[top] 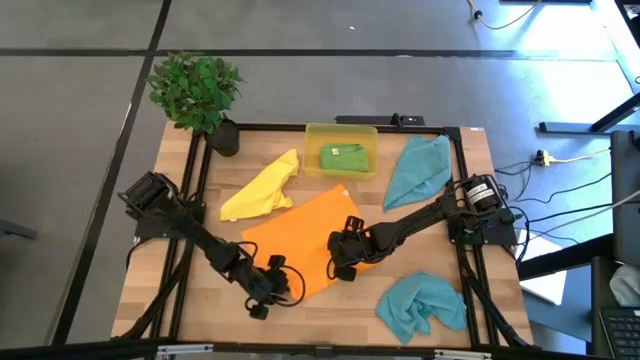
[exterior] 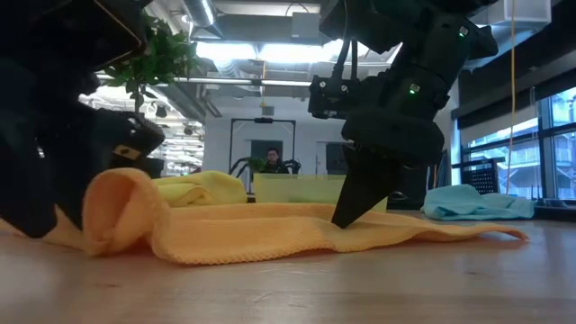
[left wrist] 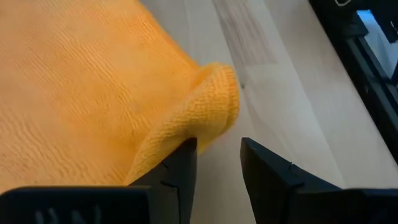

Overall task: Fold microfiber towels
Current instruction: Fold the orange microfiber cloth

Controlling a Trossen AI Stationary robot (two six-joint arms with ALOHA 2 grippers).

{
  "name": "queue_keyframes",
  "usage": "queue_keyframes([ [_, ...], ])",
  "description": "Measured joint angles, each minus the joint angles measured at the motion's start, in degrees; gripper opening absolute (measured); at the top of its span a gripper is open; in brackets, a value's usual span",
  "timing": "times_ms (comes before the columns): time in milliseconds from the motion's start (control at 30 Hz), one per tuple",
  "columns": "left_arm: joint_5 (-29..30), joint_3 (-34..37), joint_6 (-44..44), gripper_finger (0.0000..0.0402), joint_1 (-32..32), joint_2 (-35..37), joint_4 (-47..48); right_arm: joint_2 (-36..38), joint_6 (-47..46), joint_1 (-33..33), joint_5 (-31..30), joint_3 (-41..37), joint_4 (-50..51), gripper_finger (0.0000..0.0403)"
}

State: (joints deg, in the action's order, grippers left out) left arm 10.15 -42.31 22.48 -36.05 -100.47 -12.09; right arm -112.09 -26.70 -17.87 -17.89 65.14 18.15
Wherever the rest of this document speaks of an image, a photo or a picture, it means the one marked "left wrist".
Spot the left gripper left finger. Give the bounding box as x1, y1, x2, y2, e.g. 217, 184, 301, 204
0, 137, 198, 224

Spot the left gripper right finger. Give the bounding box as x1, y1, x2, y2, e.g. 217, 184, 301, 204
239, 137, 398, 224

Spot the orange microfiber towel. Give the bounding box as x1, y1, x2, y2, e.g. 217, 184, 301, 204
0, 0, 241, 194

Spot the black metal table frame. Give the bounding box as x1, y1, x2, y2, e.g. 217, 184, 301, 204
307, 0, 398, 164

